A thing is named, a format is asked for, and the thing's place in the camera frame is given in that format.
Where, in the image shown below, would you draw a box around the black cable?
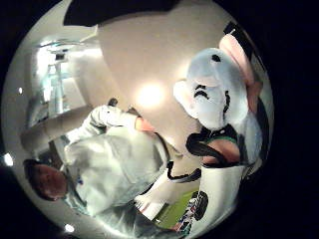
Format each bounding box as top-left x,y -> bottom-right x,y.
165,160 -> 202,184

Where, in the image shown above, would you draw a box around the glass window wall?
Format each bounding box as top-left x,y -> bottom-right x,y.
28,41 -> 89,128

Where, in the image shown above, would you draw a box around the white soft toy pink ears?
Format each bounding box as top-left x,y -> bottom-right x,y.
172,33 -> 267,166

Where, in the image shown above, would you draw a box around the the person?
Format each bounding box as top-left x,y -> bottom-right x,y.
23,104 -> 200,239

